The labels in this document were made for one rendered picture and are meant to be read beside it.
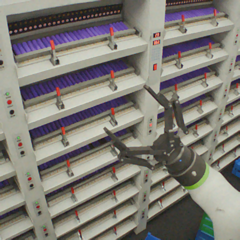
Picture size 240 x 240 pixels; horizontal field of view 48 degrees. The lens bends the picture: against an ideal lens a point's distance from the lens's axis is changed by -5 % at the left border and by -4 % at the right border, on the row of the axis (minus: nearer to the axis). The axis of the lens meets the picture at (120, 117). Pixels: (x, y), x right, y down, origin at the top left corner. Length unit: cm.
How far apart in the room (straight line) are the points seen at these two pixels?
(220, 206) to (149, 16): 86
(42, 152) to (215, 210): 80
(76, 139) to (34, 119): 26
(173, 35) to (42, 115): 73
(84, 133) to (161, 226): 125
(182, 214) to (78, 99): 153
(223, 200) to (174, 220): 167
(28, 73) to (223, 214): 78
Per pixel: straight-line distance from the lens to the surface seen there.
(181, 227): 235
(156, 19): 130
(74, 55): 113
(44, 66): 107
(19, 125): 111
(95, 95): 124
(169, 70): 150
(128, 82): 134
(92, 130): 135
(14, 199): 137
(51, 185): 139
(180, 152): 71
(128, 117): 144
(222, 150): 256
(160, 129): 169
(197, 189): 78
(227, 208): 71
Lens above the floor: 191
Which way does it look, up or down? 34 degrees down
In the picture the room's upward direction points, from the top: straight up
